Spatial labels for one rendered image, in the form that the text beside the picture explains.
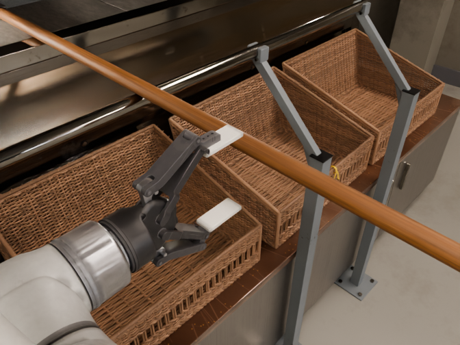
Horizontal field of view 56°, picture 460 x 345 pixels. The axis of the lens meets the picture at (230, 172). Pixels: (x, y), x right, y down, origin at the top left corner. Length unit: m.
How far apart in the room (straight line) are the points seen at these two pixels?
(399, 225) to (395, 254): 1.66
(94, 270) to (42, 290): 0.06
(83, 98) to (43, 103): 0.11
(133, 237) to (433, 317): 1.69
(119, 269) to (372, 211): 0.32
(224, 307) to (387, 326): 0.93
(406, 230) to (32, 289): 0.42
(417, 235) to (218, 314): 0.73
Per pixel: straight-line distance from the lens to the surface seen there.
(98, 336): 0.45
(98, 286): 0.49
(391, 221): 0.58
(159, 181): 0.51
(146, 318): 1.05
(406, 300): 2.07
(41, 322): 0.45
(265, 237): 1.34
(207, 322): 1.19
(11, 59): 1.15
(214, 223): 0.64
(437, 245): 0.57
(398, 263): 2.20
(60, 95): 1.23
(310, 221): 1.20
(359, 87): 2.26
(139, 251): 0.51
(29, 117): 1.21
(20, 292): 0.46
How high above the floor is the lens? 1.58
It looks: 38 degrees down
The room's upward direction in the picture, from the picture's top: straight up
